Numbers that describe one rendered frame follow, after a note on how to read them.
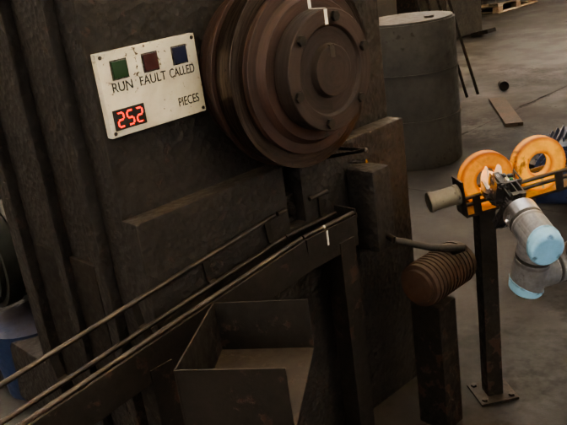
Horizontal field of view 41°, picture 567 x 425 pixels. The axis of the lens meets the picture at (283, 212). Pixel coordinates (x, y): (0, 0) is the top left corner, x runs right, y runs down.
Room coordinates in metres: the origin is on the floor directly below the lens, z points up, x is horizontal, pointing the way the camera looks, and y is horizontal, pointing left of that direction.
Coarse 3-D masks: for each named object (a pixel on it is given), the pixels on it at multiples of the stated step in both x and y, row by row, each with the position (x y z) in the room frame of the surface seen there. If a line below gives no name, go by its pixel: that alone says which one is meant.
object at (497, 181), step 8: (496, 176) 1.91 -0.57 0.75; (504, 176) 1.92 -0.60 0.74; (512, 176) 1.92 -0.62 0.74; (520, 176) 1.89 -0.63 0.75; (488, 184) 1.94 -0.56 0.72; (496, 184) 1.88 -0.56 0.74; (504, 184) 1.88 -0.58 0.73; (512, 184) 1.87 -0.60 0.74; (520, 184) 1.89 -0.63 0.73; (496, 192) 1.88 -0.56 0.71; (504, 192) 1.87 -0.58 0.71; (512, 192) 1.83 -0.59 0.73; (520, 192) 1.83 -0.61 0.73; (496, 200) 1.89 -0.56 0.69; (504, 200) 1.89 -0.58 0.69; (512, 200) 1.83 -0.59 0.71; (504, 208) 1.84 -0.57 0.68
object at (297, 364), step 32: (224, 320) 1.44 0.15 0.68; (256, 320) 1.42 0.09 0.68; (288, 320) 1.41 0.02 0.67; (192, 352) 1.28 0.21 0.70; (224, 352) 1.43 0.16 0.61; (256, 352) 1.41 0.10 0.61; (288, 352) 1.39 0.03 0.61; (192, 384) 1.19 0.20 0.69; (224, 384) 1.17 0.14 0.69; (256, 384) 1.16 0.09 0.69; (288, 384) 1.29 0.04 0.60; (192, 416) 1.19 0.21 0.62; (224, 416) 1.17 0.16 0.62; (256, 416) 1.16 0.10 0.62; (288, 416) 1.15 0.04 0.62
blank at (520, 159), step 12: (528, 144) 2.03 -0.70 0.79; (540, 144) 2.04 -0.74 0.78; (552, 144) 2.04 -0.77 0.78; (516, 156) 2.03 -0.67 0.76; (528, 156) 2.03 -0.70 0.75; (552, 156) 2.04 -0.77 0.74; (564, 156) 2.05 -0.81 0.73; (516, 168) 2.03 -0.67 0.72; (528, 168) 2.03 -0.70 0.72; (552, 168) 2.04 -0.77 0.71; (540, 180) 2.04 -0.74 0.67
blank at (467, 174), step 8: (480, 152) 2.03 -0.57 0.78; (488, 152) 2.02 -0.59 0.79; (496, 152) 2.04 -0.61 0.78; (472, 160) 2.01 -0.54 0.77; (480, 160) 2.02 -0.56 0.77; (488, 160) 2.02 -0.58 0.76; (496, 160) 2.02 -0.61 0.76; (504, 160) 2.02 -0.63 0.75; (464, 168) 2.01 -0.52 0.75; (472, 168) 2.01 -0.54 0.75; (480, 168) 2.02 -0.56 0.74; (504, 168) 2.02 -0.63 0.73; (512, 168) 2.03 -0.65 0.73; (464, 176) 2.01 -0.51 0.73; (472, 176) 2.01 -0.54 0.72; (464, 184) 2.01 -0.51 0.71; (472, 184) 2.01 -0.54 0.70; (472, 192) 2.01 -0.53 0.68
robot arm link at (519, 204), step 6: (522, 198) 1.81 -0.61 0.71; (528, 198) 1.82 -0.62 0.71; (510, 204) 1.81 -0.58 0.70; (516, 204) 1.80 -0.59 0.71; (522, 204) 1.79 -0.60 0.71; (528, 204) 1.79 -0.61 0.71; (534, 204) 1.80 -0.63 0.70; (510, 210) 1.80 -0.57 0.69; (516, 210) 1.78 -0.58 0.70; (504, 216) 1.82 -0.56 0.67; (510, 216) 1.79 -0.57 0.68
